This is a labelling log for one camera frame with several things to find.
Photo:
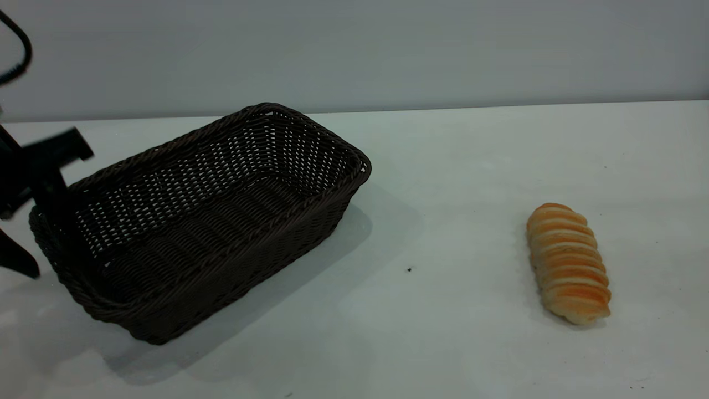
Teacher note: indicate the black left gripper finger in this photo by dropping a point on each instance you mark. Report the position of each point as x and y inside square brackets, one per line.
[16, 255]
[52, 177]

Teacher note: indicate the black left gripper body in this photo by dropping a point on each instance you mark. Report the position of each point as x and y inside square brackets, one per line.
[12, 172]

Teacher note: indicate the black woven wicker basket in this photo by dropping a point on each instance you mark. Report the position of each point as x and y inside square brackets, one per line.
[210, 244]

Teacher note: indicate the ridged golden bread loaf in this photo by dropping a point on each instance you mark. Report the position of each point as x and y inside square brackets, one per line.
[568, 266]

